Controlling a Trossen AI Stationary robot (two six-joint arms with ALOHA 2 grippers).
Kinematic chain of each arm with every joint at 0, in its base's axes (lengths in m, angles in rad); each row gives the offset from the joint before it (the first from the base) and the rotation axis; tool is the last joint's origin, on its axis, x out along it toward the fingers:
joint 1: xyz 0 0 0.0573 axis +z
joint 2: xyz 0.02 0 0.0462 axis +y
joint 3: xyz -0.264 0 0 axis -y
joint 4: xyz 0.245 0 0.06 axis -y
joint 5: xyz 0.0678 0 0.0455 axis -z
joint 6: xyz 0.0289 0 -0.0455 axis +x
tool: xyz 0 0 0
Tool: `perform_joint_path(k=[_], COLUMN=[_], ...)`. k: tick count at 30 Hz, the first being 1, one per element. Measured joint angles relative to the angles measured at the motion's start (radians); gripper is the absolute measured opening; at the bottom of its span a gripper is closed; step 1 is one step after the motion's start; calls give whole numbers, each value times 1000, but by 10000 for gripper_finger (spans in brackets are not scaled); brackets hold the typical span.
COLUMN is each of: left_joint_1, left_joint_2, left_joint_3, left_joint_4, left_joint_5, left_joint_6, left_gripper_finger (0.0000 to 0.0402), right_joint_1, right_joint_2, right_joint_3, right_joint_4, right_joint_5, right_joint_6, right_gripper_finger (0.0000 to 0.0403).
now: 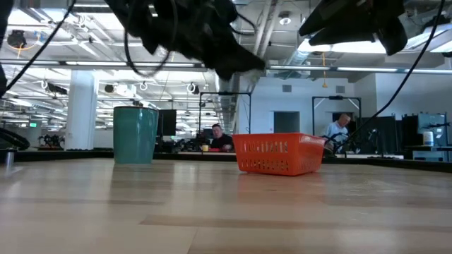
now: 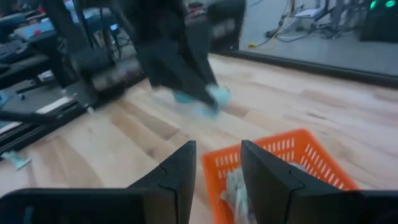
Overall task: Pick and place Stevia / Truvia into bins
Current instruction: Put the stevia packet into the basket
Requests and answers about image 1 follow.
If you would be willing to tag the black monitor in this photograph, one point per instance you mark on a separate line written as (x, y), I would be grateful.
(166, 121)

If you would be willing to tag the black stand frame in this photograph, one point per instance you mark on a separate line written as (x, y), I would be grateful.
(335, 97)
(226, 93)

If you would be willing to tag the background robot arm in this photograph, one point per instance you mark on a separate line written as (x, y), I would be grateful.
(51, 141)

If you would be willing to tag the teal cup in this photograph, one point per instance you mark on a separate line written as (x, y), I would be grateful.
(136, 135)

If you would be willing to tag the yellow mug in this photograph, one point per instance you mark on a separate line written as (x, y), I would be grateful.
(205, 147)

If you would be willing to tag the orange plastic basket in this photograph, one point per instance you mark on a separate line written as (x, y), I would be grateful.
(279, 155)

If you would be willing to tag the person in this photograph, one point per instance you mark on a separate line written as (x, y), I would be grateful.
(337, 130)
(220, 139)

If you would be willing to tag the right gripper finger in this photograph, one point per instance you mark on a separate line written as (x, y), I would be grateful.
(346, 38)
(335, 17)

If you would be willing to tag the small silver post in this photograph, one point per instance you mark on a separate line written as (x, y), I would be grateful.
(9, 160)

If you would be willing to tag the white roll container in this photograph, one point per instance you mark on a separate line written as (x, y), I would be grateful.
(428, 138)

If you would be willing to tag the grey cabinet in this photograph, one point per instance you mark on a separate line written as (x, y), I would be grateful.
(432, 123)

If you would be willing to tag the white pillar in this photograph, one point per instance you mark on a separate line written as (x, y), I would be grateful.
(81, 109)

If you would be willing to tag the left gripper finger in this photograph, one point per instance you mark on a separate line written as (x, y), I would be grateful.
(229, 68)
(243, 54)

